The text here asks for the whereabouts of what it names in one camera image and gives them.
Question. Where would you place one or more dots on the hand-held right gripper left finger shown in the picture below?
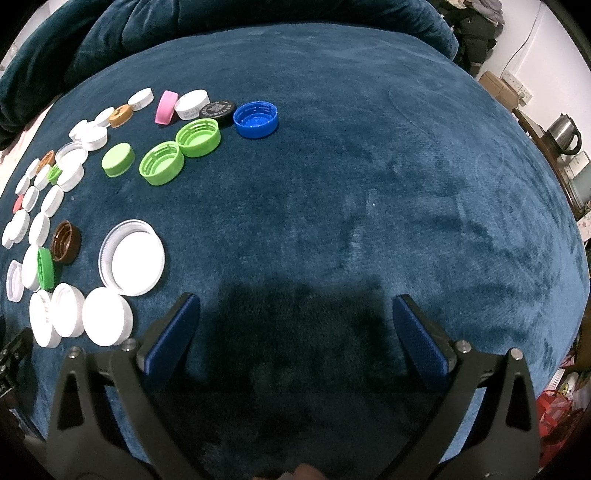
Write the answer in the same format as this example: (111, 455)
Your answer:
(173, 337)

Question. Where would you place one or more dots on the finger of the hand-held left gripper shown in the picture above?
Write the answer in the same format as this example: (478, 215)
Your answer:
(17, 346)

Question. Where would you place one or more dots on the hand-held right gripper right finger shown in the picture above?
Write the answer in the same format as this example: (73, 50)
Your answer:
(422, 341)

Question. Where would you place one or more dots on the large white lid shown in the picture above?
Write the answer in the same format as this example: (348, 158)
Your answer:
(136, 263)

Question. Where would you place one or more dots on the dark brown bottle cap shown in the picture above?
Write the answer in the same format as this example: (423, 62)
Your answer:
(69, 249)

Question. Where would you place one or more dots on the cluster of white bottle caps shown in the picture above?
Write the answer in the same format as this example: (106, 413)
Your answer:
(107, 323)

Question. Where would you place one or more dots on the green narrow bottle cap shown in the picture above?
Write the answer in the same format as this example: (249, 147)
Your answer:
(45, 270)

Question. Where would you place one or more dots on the red bottle cap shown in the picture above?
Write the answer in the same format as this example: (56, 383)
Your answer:
(18, 203)

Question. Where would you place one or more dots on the red bag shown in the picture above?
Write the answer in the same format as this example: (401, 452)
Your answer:
(554, 410)

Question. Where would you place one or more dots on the green ribbed bottle cap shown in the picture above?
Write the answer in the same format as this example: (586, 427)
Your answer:
(161, 177)
(198, 146)

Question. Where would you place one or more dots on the small green bottle cap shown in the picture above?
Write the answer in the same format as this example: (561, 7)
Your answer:
(55, 174)

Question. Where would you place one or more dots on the blue plush blanket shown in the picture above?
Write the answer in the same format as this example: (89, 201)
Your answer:
(323, 184)

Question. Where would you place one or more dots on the pink blanket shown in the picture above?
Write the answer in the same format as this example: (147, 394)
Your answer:
(9, 159)

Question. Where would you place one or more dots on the green smooth bottle cap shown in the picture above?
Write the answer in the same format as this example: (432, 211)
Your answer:
(117, 157)

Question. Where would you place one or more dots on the orange-brown bottle cap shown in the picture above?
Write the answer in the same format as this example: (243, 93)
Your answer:
(47, 159)

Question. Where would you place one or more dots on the round wooden table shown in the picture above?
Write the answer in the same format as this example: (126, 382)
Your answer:
(545, 152)

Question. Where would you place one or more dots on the gold bottle cap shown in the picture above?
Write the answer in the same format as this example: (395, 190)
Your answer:
(121, 116)

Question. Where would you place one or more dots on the pink bottle cap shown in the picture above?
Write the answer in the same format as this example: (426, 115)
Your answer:
(165, 108)

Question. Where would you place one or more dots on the blue bottle cap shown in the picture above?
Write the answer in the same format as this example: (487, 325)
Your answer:
(256, 121)

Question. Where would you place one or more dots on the black printed bottle cap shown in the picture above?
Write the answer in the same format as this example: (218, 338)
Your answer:
(222, 110)

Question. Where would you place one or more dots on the steel kettle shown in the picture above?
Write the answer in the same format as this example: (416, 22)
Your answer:
(561, 134)

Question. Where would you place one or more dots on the cardboard box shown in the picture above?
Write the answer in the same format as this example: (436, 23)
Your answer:
(494, 90)

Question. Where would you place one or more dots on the white power strip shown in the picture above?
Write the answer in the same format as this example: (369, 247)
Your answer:
(517, 85)

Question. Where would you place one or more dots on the pile of clothes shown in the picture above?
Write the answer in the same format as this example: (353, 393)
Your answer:
(475, 39)

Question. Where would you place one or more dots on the dark blue duvet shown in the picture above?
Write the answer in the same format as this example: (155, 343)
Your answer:
(231, 23)

